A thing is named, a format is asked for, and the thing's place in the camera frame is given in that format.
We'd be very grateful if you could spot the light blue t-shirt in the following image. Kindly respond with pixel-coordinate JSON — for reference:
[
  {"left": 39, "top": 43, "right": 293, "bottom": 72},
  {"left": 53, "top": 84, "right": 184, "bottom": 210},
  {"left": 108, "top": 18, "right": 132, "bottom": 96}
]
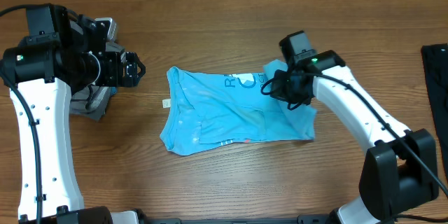
[{"left": 160, "top": 59, "right": 316, "bottom": 156}]

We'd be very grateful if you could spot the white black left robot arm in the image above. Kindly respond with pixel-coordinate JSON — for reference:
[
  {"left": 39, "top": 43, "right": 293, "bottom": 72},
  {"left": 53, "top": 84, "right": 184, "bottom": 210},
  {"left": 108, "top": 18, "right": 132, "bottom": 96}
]
[{"left": 1, "top": 3, "right": 146, "bottom": 223}]

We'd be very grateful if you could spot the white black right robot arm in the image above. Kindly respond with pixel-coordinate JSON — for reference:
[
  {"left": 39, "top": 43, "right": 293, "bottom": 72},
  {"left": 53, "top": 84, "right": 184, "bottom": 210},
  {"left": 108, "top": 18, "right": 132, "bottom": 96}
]
[{"left": 268, "top": 31, "right": 446, "bottom": 223}]

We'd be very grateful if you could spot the grey folded garment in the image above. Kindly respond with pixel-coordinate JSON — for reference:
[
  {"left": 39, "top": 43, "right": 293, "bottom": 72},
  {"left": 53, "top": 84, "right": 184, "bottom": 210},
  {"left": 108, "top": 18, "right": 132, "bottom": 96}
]
[{"left": 69, "top": 42, "right": 125, "bottom": 121}]

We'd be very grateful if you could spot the black garment pile at right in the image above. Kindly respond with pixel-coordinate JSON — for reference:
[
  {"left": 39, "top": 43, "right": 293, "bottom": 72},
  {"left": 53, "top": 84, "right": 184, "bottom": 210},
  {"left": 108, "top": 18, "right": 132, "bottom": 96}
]
[{"left": 421, "top": 43, "right": 448, "bottom": 176}]

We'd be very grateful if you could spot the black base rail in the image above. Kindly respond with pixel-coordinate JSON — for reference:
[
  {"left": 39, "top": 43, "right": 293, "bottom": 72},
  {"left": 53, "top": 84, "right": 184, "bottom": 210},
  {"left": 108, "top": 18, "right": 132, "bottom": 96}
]
[{"left": 111, "top": 209, "right": 337, "bottom": 224}]

